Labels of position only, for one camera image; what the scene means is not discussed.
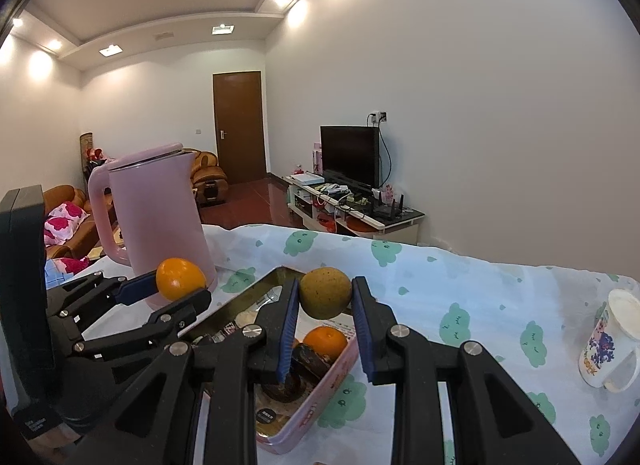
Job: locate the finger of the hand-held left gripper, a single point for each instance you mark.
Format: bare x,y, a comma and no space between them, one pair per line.
190,302
140,290

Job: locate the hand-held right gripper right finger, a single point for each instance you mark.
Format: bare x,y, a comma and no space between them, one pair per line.
361,335

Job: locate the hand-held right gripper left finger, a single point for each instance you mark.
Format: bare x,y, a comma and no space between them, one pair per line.
287,340

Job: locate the large orange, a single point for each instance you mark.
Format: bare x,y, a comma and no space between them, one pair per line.
180,279

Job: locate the dark brown round tea ball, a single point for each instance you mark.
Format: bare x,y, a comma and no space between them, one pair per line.
311,362

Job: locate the small orange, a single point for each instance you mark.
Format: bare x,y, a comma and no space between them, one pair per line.
325,342

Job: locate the olive green round fruit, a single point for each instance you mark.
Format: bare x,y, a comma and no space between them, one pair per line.
325,295

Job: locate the pink tin box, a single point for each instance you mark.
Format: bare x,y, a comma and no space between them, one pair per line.
320,410

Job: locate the pink flower pillow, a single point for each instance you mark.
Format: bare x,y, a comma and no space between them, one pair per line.
62,222
70,265

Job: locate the pink electric kettle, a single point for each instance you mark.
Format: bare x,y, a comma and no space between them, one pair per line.
150,215

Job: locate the brown leather sofa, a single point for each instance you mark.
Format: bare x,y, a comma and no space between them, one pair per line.
65,195

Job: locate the white cloud print tablecloth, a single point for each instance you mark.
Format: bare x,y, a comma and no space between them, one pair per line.
450,270

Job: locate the white tv stand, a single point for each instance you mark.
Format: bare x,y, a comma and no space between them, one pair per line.
395,227

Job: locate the black router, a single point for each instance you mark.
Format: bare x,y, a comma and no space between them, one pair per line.
389,209

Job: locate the red flower vase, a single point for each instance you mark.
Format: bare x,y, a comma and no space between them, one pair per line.
92,155

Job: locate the white flat box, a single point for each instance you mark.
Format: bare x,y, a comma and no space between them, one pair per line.
306,178

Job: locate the black television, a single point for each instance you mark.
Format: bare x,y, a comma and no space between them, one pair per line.
350,155

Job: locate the brown wooden door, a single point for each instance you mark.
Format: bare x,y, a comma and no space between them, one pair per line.
239,125

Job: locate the white printed mug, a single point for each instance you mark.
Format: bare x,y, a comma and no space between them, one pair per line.
600,350

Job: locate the square ceiling light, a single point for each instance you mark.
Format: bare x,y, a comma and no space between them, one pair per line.
111,50
223,28

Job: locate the white wall outlet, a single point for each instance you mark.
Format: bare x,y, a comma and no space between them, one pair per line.
378,117

